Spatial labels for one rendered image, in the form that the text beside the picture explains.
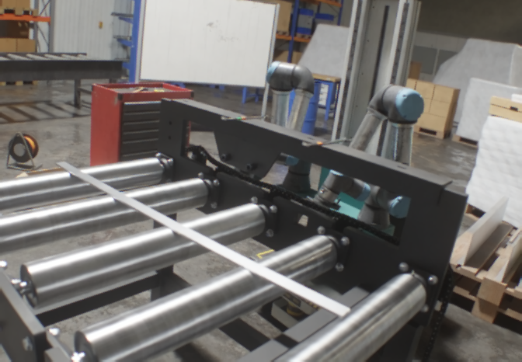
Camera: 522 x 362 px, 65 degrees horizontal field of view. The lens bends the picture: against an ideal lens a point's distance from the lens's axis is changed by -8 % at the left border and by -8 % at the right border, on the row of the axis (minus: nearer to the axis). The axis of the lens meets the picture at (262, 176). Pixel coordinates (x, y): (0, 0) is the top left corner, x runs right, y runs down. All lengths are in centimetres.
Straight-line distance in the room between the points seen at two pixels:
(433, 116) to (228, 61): 490
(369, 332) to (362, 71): 153
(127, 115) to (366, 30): 199
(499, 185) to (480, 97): 491
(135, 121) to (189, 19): 276
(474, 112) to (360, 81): 733
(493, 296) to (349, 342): 210
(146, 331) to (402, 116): 123
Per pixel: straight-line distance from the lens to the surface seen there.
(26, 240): 137
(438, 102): 956
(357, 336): 98
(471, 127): 954
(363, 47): 227
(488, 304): 305
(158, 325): 94
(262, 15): 639
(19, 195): 165
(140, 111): 358
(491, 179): 477
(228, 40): 622
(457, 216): 124
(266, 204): 157
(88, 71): 676
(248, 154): 161
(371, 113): 188
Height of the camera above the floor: 147
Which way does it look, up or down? 18 degrees down
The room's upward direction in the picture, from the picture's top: 8 degrees clockwise
